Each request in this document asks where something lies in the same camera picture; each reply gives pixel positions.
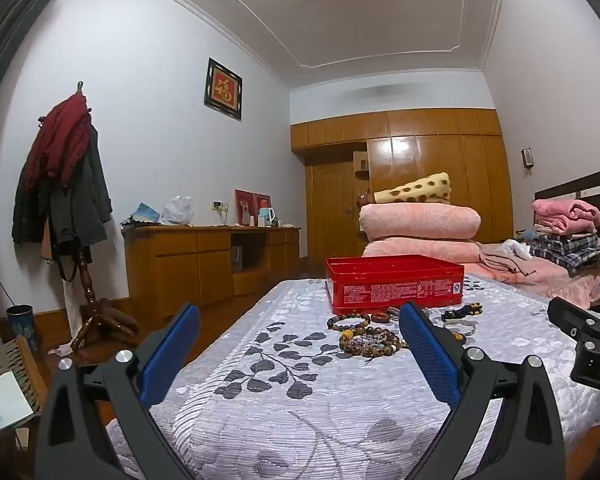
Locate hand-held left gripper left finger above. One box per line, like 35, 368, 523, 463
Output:
34, 303, 202, 480

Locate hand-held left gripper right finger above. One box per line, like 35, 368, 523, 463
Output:
399, 301, 567, 480

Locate brown bead necklace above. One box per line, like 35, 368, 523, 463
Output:
339, 325, 410, 359

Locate black bead bracelet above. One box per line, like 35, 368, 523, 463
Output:
440, 302, 483, 322

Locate tiger eye bead bracelet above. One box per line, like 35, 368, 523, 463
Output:
350, 336, 387, 357

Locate red tin box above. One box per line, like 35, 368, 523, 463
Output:
325, 254, 465, 315

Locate multicoloured bead bracelet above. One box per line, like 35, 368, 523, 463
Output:
327, 312, 372, 332

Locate pink bed sheet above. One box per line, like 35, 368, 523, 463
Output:
462, 240, 600, 311

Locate plaid clothing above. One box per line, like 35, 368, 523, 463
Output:
530, 232, 600, 273

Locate white cloth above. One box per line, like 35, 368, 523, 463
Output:
502, 240, 533, 261

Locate folded pink blanket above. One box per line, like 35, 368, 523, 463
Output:
531, 198, 600, 236

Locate wooden desk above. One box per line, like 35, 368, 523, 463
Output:
121, 225, 301, 318

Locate dark wooden headboard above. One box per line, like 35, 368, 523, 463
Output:
534, 164, 600, 241

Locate folded pink quilt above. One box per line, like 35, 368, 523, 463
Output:
358, 203, 482, 241
362, 239, 486, 263

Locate wooden coat rack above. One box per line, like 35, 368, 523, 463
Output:
70, 81, 138, 353

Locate grey floral bedspread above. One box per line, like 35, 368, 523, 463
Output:
105, 275, 600, 480

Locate white plastic bag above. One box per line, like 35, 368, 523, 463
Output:
160, 195, 196, 226

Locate woven chair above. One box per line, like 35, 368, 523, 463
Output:
0, 336, 48, 441

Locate yellow brown spotted pillow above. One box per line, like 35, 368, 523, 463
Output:
372, 172, 452, 206

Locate white booklet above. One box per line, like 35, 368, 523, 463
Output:
0, 371, 35, 436

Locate dark coats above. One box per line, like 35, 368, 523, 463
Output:
11, 125, 113, 281

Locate wooden wardrobe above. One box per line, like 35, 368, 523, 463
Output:
290, 107, 513, 261

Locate large red photo frame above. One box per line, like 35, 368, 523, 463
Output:
235, 189, 255, 226

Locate framed red wall picture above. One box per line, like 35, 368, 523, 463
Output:
203, 58, 243, 121

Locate dark grey door frame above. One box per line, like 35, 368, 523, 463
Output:
0, 0, 83, 121

